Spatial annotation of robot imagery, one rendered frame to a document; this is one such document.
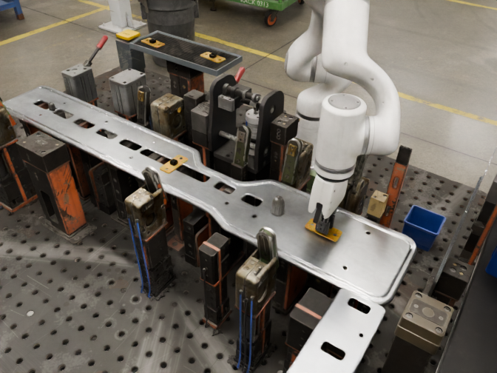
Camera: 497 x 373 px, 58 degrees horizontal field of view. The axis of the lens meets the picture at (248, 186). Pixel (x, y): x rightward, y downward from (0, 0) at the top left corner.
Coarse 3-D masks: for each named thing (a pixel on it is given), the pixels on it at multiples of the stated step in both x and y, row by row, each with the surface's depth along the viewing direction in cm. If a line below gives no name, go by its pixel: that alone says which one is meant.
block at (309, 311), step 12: (300, 300) 94; (312, 300) 94; (324, 300) 94; (300, 312) 92; (312, 312) 92; (324, 312) 92; (288, 324) 93; (300, 324) 90; (312, 324) 90; (288, 336) 95; (300, 336) 93; (288, 348) 100; (300, 348) 95; (288, 360) 103
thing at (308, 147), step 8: (304, 144) 123; (312, 144) 123; (304, 152) 120; (312, 152) 125; (304, 160) 122; (304, 168) 124; (304, 176) 126; (288, 184) 127; (296, 184) 125; (304, 184) 128
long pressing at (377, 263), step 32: (32, 96) 155; (64, 96) 155; (64, 128) 140; (96, 128) 140; (128, 128) 141; (128, 160) 128; (192, 160) 128; (192, 192) 117; (224, 192) 118; (256, 192) 118; (288, 192) 118; (224, 224) 109; (256, 224) 109; (288, 224) 109; (352, 224) 109; (288, 256) 101; (320, 256) 101; (352, 256) 101; (384, 256) 101; (352, 288) 95; (384, 288) 95
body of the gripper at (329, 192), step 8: (320, 176) 93; (320, 184) 93; (328, 184) 92; (336, 184) 93; (344, 184) 97; (312, 192) 95; (320, 192) 94; (328, 192) 93; (336, 192) 94; (344, 192) 101; (312, 200) 96; (320, 200) 95; (328, 200) 94; (336, 200) 97; (312, 208) 97; (328, 208) 95; (336, 208) 101; (328, 216) 98
